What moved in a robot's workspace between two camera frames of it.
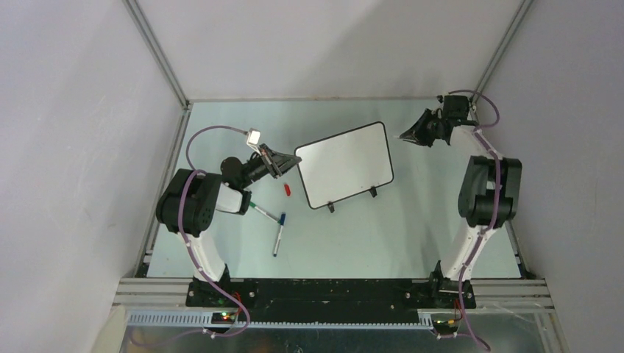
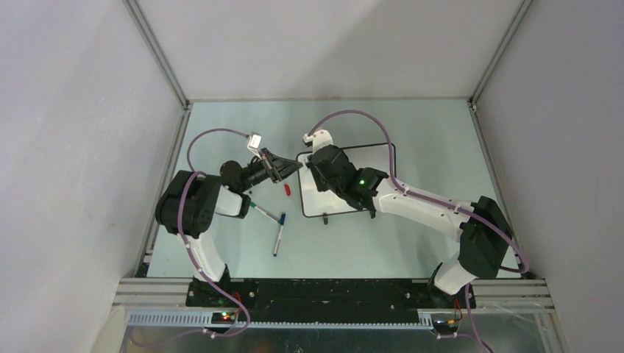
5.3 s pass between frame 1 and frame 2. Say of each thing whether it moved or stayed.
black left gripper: stayed
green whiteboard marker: stayed
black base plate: stayed
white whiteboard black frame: moved
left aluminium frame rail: stayed
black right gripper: moved
